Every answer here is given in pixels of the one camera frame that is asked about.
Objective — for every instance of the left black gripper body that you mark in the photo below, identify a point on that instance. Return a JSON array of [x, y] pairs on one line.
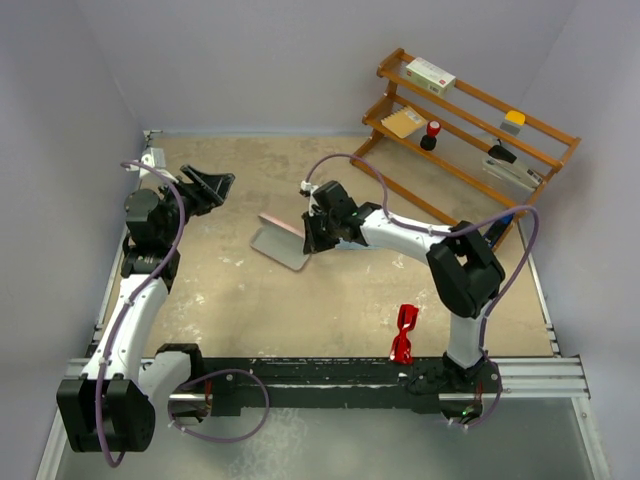
[[196, 202]]

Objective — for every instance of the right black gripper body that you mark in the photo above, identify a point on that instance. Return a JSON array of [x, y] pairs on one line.
[[333, 221]]

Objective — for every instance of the blue cleaning cloth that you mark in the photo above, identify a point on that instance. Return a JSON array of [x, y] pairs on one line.
[[346, 245]]

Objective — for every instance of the pink glasses case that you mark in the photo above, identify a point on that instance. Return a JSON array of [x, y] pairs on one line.
[[280, 242]]

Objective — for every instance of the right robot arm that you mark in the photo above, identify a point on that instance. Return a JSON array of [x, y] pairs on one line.
[[466, 273]]

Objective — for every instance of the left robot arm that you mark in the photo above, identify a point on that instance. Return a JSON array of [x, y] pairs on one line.
[[112, 405]]

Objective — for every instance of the red sunglasses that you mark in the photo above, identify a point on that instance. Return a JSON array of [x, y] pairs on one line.
[[400, 352]]

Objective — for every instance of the brown envelope packet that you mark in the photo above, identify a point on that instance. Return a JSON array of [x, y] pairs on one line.
[[403, 122]]

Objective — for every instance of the red black stamp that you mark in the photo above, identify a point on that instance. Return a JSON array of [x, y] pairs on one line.
[[429, 140]]

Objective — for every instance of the wooden three-tier shelf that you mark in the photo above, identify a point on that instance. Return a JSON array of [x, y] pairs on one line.
[[449, 181]]

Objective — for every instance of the blue stapler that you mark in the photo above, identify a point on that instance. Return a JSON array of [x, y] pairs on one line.
[[497, 229]]

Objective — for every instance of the white green box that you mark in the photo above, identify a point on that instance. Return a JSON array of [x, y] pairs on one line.
[[429, 77]]

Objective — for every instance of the black stapler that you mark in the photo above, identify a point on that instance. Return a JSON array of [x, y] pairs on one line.
[[500, 153]]

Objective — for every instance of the yellow grey sponge block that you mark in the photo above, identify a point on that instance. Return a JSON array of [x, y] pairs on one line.
[[513, 122]]

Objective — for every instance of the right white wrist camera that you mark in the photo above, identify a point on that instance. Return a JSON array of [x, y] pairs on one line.
[[307, 190]]

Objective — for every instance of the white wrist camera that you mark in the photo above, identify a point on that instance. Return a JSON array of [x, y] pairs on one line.
[[307, 190], [154, 157]]

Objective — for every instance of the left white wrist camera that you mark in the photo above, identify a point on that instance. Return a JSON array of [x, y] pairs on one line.
[[154, 157]]

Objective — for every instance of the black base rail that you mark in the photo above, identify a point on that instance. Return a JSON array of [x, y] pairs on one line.
[[429, 385]]

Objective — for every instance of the aluminium frame rail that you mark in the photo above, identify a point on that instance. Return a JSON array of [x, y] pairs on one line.
[[543, 377]]

